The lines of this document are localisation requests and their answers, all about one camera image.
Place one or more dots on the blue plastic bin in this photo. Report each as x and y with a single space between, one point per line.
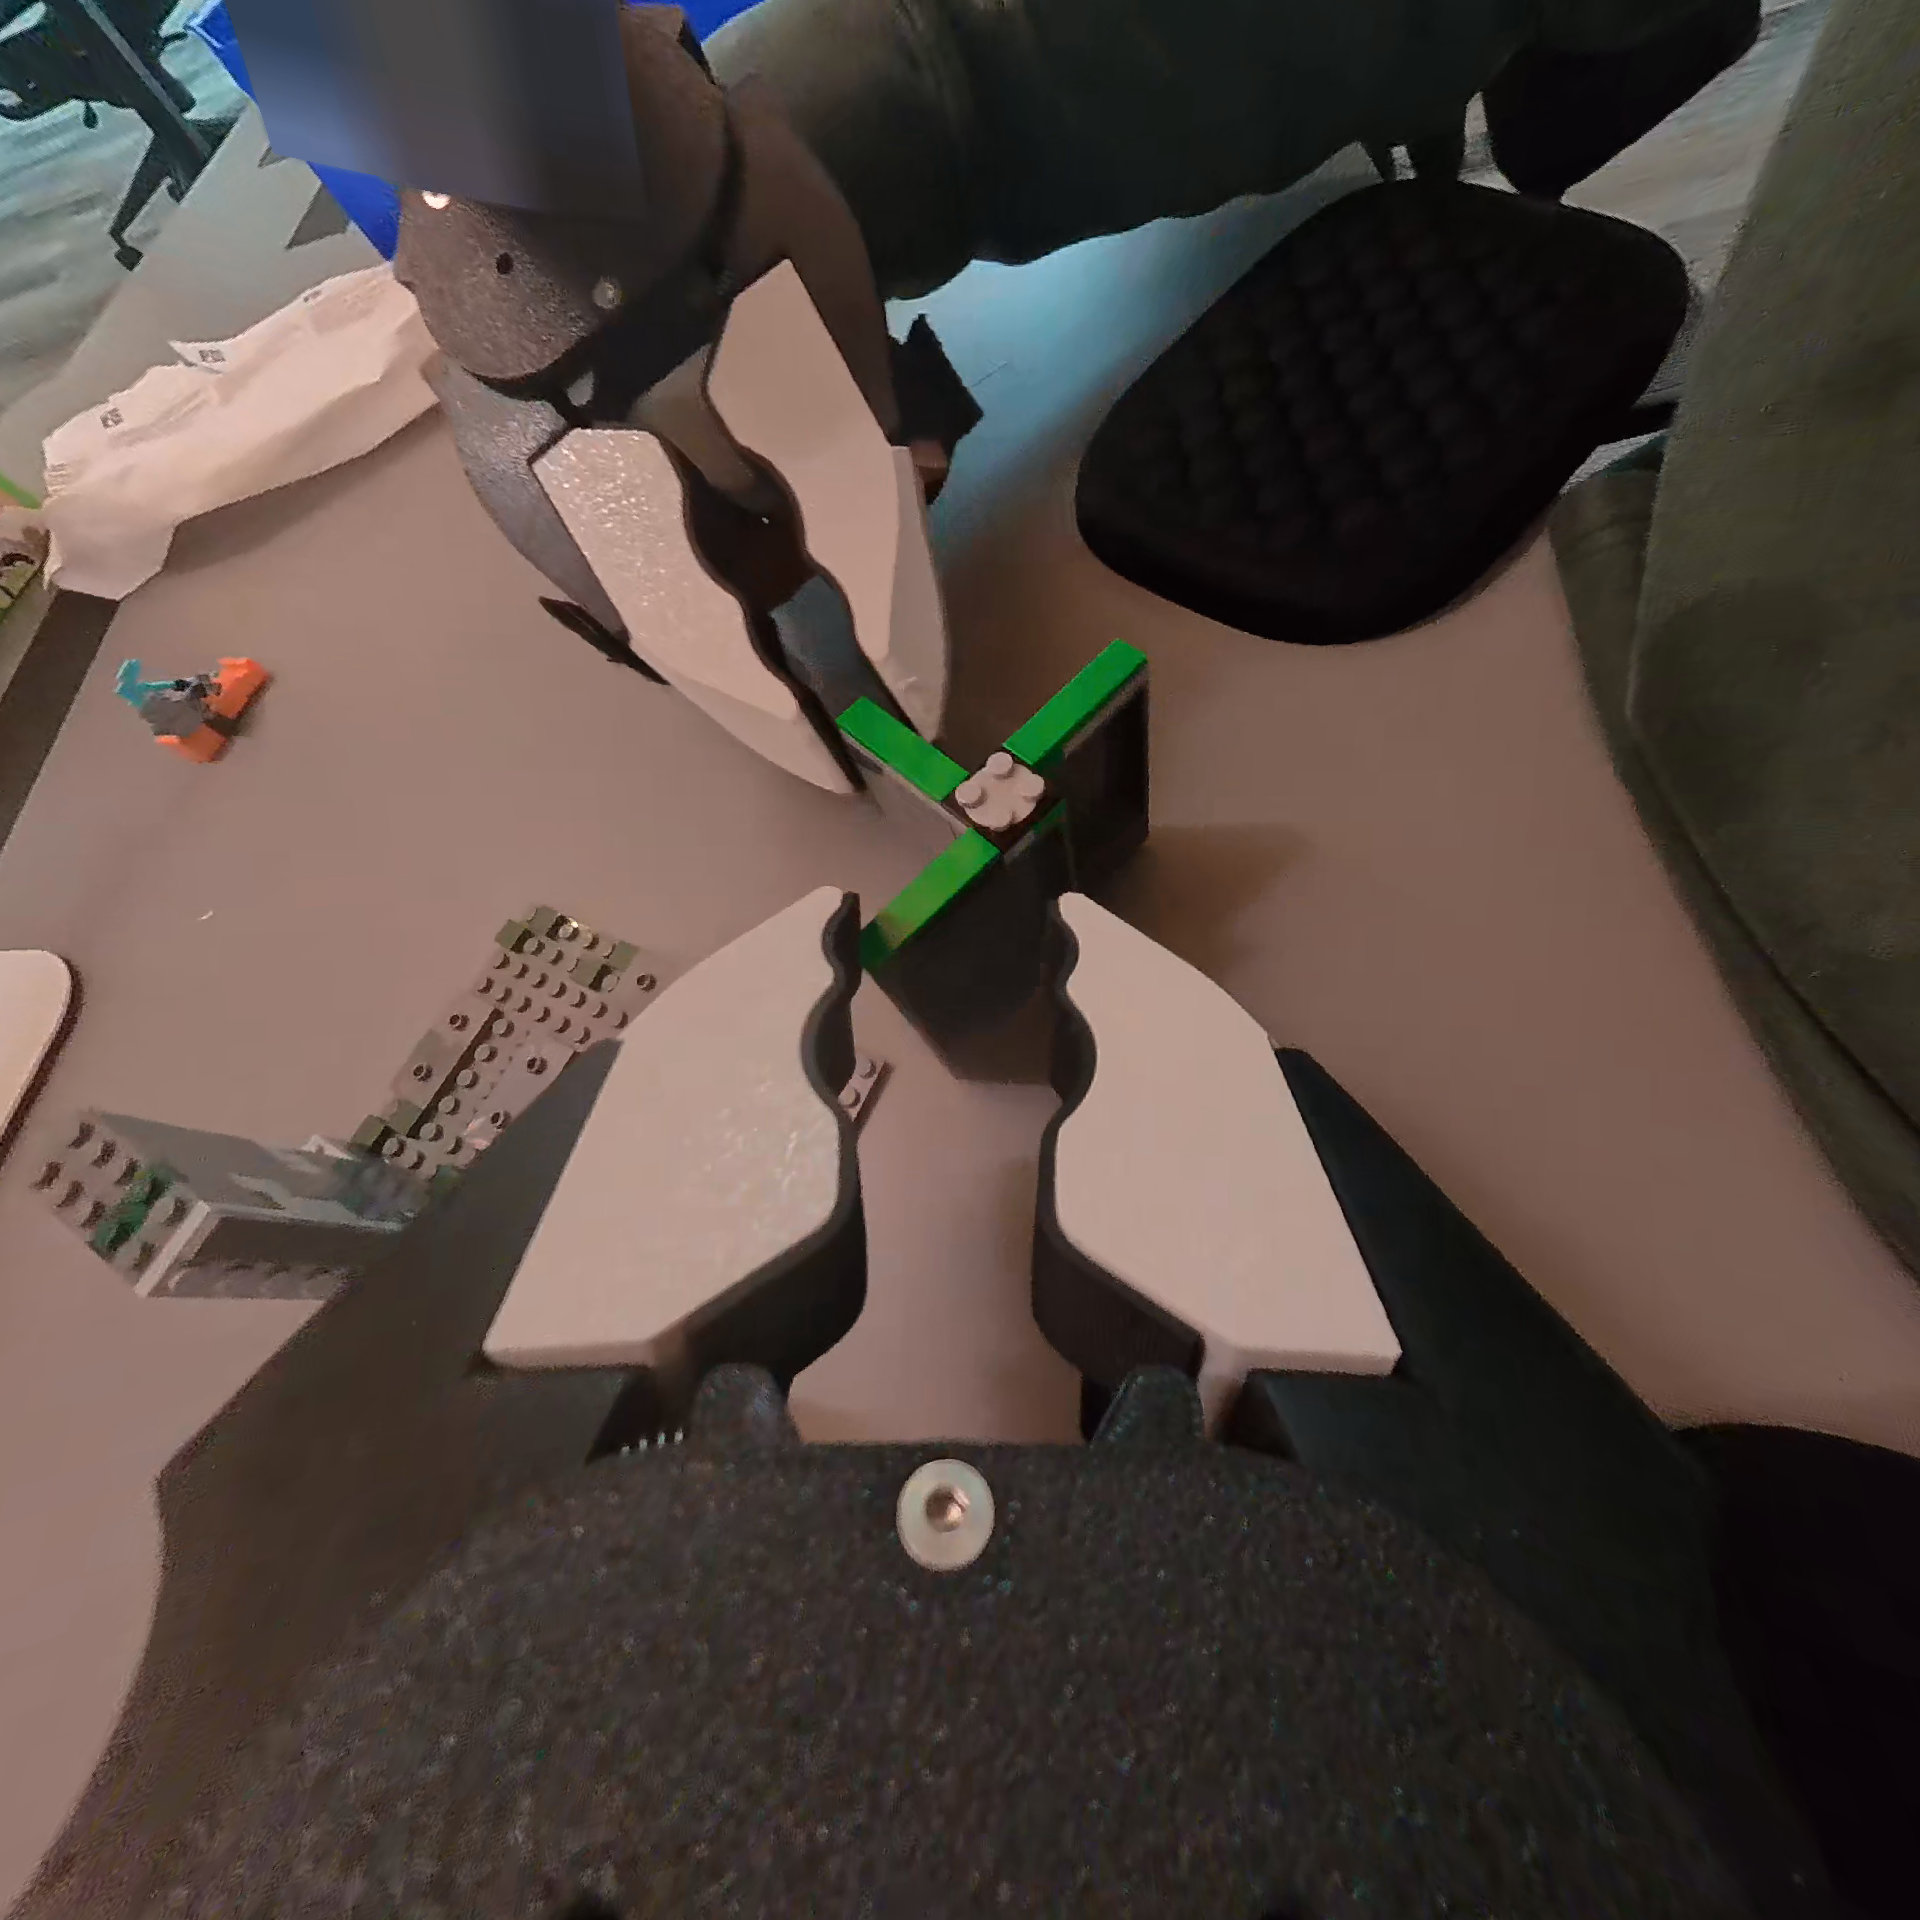
359 210

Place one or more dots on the green instruction booklet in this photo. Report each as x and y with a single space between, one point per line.
12 581

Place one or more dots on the grey brick baseplate with pillar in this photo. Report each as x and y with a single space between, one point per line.
524 1035

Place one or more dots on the black office chair seat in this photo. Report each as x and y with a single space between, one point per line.
1381 404

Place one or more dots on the white desk lamp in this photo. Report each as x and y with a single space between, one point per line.
29 1035

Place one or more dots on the black and green brick structure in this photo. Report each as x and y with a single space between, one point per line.
961 931

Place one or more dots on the person's right forearm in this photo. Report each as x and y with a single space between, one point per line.
1126 119

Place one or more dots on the black office chair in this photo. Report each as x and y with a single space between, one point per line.
90 89

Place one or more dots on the orange brick figure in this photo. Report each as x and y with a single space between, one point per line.
201 704

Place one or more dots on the crumpled white paper bag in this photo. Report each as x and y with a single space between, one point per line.
225 434

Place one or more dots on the small grey brick plate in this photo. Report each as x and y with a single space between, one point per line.
862 1089

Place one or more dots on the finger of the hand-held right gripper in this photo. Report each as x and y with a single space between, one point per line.
862 509
646 556

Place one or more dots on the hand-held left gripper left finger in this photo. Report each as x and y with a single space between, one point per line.
692 1171

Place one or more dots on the person's grey green clothing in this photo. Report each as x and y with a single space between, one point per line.
1799 599

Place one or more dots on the grey brick wall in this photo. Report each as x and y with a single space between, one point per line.
225 1213

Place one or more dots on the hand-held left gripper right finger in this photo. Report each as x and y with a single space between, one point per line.
1201 1184

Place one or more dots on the grey desk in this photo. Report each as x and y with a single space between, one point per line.
1425 1049

